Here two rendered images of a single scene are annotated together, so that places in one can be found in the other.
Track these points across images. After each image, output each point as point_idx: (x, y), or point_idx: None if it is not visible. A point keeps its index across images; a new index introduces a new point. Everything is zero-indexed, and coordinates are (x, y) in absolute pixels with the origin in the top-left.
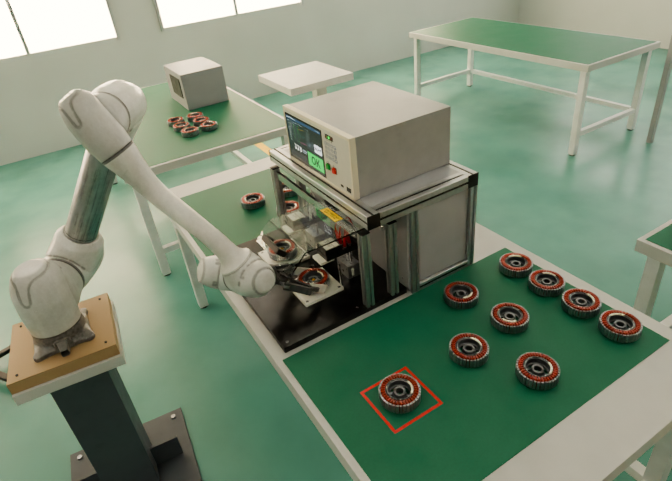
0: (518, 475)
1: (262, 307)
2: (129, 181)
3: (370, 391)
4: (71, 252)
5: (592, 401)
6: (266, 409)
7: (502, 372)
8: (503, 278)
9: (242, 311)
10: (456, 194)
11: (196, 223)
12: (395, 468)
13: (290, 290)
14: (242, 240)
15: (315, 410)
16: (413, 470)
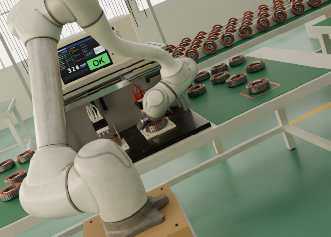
0: (306, 61)
1: (164, 141)
2: (110, 32)
3: (252, 96)
4: (75, 153)
5: (273, 59)
6: None
7: (251, 75)
8: (188, 88)
9: (159, 153)
10: None
11: (150, 46)
12: (300, 80)
13: (170, 112)
14: None
15: (260, 105)
16: (302, 76)
